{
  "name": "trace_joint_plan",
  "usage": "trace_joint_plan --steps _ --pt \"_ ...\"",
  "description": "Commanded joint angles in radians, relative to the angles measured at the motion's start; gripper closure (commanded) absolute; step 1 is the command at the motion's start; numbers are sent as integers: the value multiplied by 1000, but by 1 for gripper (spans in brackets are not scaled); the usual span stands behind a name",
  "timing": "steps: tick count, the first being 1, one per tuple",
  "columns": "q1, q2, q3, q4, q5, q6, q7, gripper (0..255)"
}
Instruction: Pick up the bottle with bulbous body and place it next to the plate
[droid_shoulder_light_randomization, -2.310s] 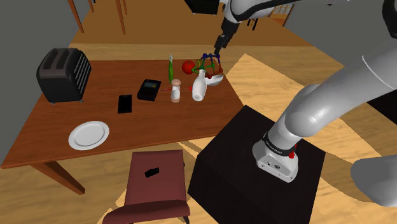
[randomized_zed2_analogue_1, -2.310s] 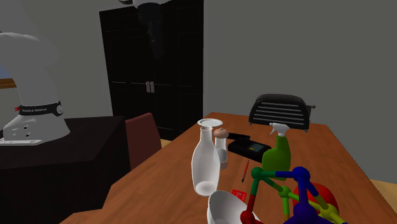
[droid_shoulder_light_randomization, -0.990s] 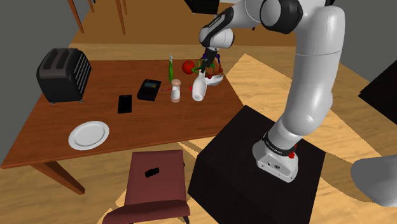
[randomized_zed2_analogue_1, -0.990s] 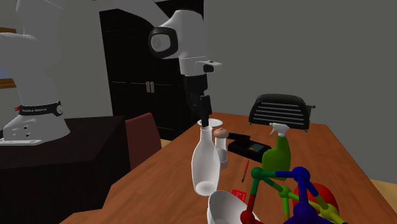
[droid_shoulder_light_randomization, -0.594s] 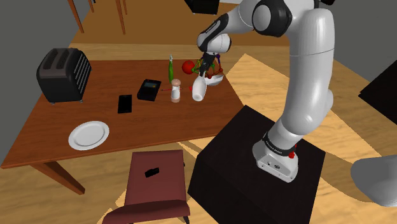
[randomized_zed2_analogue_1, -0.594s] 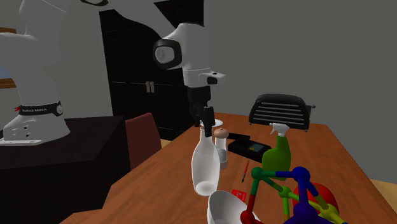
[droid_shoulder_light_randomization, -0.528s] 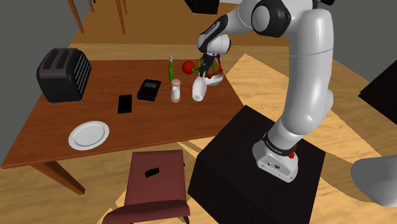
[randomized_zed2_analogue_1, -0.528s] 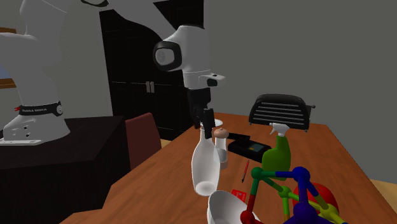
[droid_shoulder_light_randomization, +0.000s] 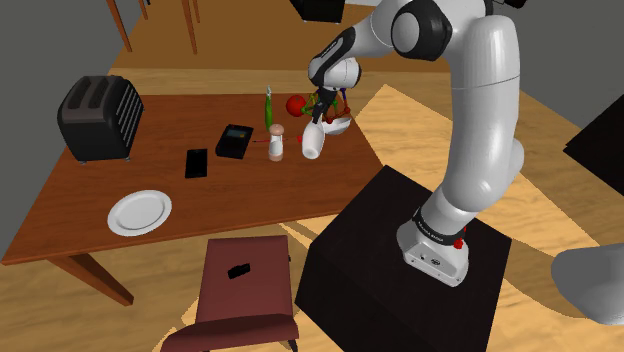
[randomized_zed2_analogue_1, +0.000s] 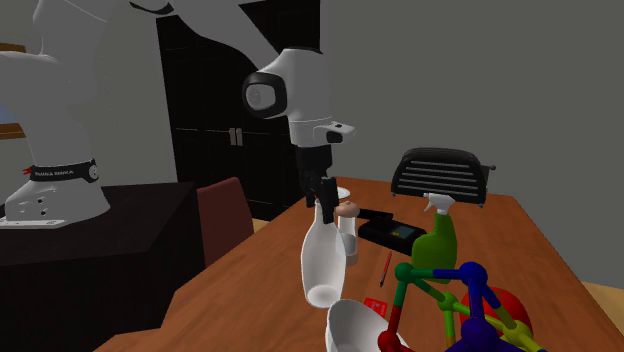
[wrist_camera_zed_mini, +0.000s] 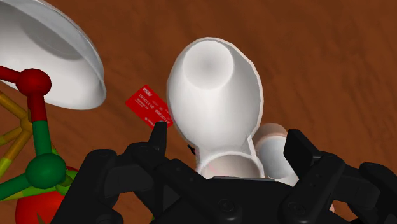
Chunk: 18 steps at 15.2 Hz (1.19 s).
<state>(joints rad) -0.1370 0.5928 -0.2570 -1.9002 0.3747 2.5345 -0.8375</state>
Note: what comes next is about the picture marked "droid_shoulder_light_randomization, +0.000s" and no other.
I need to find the white bowl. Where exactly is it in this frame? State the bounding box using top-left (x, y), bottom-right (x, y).
top-left (321, 115), bottom-right (353, 137)

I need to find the red tomato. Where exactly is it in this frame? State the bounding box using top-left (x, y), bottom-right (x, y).
top-left (285, 94), bottom-right (308, 118)

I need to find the white cup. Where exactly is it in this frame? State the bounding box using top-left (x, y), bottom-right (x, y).
top-left (301, 120), bottom-right (326, 160)

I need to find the green bottle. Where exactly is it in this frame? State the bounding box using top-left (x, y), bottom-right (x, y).
top-left (264, 85), bottom-right (275, 132)

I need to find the white shaker with tan top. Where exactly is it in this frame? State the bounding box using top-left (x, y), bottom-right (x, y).
top-left (267, 123), bottom-right (286, 163)

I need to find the black box-shaped device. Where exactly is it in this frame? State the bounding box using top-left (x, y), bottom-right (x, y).
top-left (214, 124), bottom-right (255, 161)

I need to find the black cabinet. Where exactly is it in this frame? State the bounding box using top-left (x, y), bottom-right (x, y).
top-left (289, 0), bottom-right (345, 25)

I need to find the black phone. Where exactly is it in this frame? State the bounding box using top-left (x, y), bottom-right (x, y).
top-left (184, 148), bottom-right (209, 180)

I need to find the brown wooden table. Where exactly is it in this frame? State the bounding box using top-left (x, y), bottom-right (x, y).
top-left (0, 93), bottom-right (385, 307)

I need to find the wooden chair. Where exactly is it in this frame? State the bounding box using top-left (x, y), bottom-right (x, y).
top-left (106, 0), bottom-right (202, 55)

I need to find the black robot stand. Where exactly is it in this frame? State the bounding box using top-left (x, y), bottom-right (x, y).
top-left (294, 164), bottom-right (513, 352)

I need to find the small black block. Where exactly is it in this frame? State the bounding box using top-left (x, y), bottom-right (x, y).
top-left (227, 263), bottom-right (252, 281)

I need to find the dark red chair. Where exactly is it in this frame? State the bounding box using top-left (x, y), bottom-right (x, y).
top-left (159, 235), bottom-right (300, 352)

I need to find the white plate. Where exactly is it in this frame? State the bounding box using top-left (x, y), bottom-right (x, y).
top-left (107, 189), bottom-right (173, 238)

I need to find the black toaster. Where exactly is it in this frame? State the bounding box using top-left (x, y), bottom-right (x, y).
top-left (56, 75), bottom-right (145, 165)

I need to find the black box furniture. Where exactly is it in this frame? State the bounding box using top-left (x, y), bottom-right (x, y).
top-left (562, 92), bottom-right (624, 184)

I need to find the grey rounded seat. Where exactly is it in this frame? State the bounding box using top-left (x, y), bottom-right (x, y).
top-left (550, 243), bottom-right (624, 327)

